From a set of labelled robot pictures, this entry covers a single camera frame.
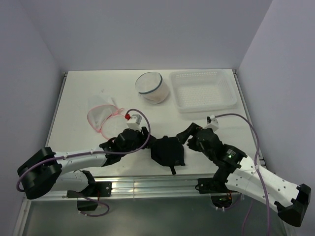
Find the black bra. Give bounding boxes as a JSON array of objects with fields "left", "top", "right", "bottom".
[{"left": 150, "top": 136, "right": 185, "bottom": 175}]

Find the beige bra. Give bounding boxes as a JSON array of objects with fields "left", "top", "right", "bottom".
[{"left": 142, "top": 74, "right": 170, "bottom": 104}]

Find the grey trimmed mesh laundry bag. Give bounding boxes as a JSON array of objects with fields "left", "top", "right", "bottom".
[{"left": 135, "top": 72, "right": 162, "bottom": 102}]

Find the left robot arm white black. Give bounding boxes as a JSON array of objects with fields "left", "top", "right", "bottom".
[{"left": 16, "top": 127, "right": 156, "bottom": 200}]

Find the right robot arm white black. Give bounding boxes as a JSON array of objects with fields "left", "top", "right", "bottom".
[{"left": 177, "top": 123, "right": 311, "bottom": 227}]

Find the pink trimmed mesh laundry bag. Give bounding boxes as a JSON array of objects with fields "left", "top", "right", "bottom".
[{"left": 87, "top": 93, "right": 127, "bottom": 140}]

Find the white perforated plastic basket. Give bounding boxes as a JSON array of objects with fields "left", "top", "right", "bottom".
[{"left": 169, "top": 69, "right": 237, "bottom": 113}]

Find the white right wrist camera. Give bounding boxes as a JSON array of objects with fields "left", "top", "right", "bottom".
[{"left": 204, "top": 115, "right": 219, "bottom": 132}]

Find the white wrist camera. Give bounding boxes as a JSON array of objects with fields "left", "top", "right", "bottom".
[
  {"left": 204, "top": 115, "right": 219, "bottom": 132},
  {"left": 126, "top": 115, "right": 142, "bottom": 130}
]

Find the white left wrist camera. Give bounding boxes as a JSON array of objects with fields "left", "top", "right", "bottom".
[{"left": 126, "top": 115, "right": 142, "bottom": 130}]

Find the aluminium frame rail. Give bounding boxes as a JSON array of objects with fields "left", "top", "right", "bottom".
[{"left": 27, "top": 171, "right": 214, "bottom": 200}]

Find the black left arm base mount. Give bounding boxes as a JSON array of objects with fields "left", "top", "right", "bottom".
[{"left": 66, "top": 181, "right": 112, "bottom": 217}]

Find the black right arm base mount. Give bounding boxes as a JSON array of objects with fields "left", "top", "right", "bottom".
[{"left": 194, "top": 177, "right": 243, "bottom": 209}]

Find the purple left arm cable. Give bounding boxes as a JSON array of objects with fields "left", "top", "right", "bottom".
[{"left": 16, "top": 108, "right": 151, "bottom": 192}]

